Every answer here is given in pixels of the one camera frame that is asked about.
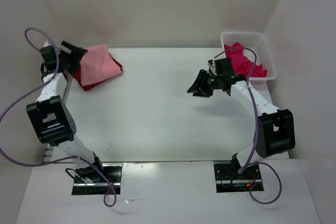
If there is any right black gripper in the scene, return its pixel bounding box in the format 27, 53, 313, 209
187, 69, 223, 98

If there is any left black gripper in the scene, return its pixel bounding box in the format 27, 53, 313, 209
59, 41, 89, 74

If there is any dark red t-shirt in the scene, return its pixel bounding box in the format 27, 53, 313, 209
71, 54, 123, 91

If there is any pink t-shirt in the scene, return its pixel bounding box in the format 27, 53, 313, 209
80, 44, 123, 88

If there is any magenta t-shirt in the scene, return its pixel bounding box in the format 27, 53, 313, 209
224, 42, 267, 78

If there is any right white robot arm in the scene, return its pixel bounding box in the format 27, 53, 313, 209
187, 58, 295, 178

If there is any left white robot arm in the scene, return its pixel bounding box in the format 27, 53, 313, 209
26, 41, 105, 183

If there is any white plastic basket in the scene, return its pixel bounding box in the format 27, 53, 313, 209
220, 31, 278, 83

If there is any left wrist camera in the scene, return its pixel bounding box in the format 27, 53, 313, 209
42, 40, 54, 50

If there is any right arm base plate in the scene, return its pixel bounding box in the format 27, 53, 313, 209
213, 161, 264, 193

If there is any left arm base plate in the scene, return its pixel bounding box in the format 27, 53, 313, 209
65, 163, 122, 196

